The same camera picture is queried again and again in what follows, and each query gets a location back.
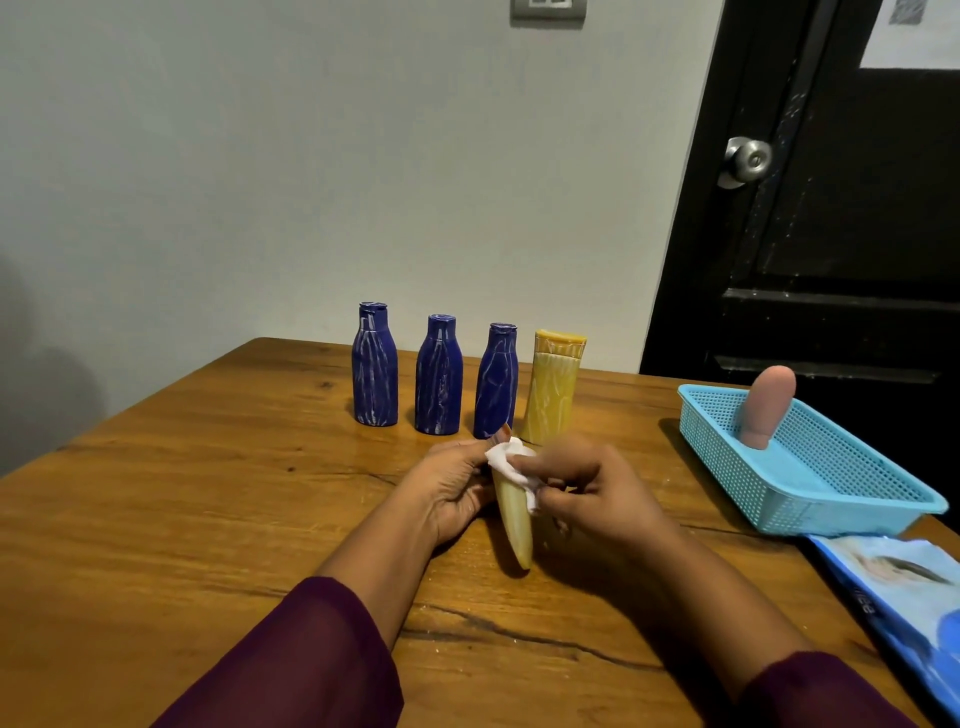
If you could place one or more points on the yellow tube with cap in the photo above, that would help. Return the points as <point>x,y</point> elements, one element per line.
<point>552,390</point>

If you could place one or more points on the blue streaked bottle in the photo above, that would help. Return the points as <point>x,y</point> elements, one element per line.
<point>439,377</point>
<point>496,384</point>
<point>374,367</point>

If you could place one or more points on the white wipe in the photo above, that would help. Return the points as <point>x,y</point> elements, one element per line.
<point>511,466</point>

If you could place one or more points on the silver door knob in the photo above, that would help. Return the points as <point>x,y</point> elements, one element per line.
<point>745,160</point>

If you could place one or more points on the person's left thumb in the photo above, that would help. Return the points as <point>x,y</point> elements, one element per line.
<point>480,447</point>

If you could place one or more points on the person's right thumb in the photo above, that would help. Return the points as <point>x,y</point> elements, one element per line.
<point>559,499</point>

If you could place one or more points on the person's right hand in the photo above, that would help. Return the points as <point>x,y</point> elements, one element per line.
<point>596,487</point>

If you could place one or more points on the grey wall switch plate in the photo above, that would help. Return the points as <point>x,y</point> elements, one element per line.
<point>548,10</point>

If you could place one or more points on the pale yellow tube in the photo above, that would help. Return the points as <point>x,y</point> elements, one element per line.
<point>515,517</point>

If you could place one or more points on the blue wipes packet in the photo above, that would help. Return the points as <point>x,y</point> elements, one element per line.
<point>904,600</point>

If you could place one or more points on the person's left hand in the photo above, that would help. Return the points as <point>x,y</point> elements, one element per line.
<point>442,484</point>

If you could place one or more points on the light blue plastic basket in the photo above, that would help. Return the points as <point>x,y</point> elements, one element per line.
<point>817,480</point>

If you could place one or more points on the white paper sheet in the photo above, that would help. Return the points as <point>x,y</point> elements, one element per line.
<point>911,34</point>

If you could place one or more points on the black door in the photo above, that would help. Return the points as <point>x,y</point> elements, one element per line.
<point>840,225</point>

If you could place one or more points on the pink tube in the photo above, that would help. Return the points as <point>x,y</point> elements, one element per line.
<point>765,405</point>

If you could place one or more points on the person's left forearm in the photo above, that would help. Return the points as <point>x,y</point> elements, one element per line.
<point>341,607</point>

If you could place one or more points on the person's right forearm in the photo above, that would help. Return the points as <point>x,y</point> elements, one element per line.
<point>750,637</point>

